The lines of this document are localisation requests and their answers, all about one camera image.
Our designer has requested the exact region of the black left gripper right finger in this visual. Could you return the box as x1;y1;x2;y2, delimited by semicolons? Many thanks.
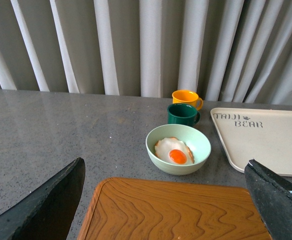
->
244;159;292;240

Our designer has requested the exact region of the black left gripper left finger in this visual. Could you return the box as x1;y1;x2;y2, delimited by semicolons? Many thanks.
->
0;157;85;240

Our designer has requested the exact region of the yellow mug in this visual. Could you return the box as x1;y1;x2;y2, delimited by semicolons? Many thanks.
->
172;89;204;110

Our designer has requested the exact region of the cream bear tray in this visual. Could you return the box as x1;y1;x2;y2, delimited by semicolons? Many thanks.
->
210;107;292;177

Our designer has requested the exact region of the wooden cutting board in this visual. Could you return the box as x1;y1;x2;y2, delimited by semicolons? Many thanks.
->
78;177;271;240

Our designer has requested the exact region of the dark green mug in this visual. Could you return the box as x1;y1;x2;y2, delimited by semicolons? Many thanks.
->
167;103;201;127

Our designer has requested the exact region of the fake fried egg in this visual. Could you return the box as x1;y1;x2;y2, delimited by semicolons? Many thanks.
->
155;137;195;165

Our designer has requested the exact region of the light green bowl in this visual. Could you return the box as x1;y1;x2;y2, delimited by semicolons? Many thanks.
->
145;124;211;176

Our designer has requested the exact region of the grey white curtain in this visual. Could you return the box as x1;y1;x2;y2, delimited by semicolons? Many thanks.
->
0;0;292;105

